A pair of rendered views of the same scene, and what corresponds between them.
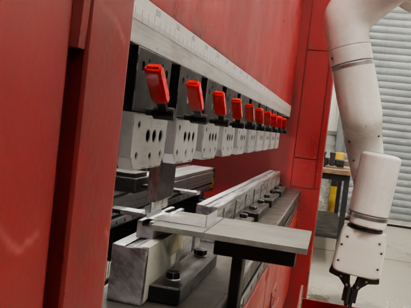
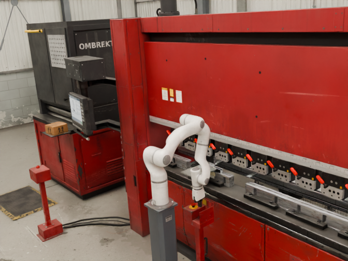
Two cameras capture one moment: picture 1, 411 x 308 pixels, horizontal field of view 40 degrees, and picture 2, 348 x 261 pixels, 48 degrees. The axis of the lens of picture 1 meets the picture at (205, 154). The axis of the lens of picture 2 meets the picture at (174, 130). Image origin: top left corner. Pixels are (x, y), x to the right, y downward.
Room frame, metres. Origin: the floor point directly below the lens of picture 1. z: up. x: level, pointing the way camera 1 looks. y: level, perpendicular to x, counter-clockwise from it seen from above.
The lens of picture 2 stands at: (2.86, -2.67, 2.32)
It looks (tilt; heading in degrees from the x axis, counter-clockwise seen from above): 16 degrees down; 129
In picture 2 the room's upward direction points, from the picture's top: 3 degrees counter-clockwise
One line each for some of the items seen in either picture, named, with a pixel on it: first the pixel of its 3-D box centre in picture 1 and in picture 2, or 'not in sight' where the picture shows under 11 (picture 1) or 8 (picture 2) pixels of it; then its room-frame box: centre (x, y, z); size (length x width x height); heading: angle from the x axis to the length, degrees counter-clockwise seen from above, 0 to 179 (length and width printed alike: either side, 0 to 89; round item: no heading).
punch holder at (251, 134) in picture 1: (240, 125); (284, 168); (1.78, -0.10, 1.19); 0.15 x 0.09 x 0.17; 167
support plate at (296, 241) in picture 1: (235, 230); (198, 170); (1.00, -0.07, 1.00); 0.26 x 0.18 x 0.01; 77
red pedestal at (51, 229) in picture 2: not in sight; (44, 201); (-0.80, -0.51, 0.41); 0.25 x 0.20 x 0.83; 77
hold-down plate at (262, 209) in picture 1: (256, 211); (305, 218); (2.00, -0.21, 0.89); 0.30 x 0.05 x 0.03; 167
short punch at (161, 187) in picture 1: (161, 184); (210, 159); (1.03, 0.07, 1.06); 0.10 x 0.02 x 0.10; 167
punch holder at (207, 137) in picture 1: (194, 118); (224, 149); (1.20, 0.03, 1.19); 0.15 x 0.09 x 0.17; 167
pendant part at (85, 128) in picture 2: not in sight; (82, 112); (-0.29, -0.23, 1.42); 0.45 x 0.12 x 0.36; 160
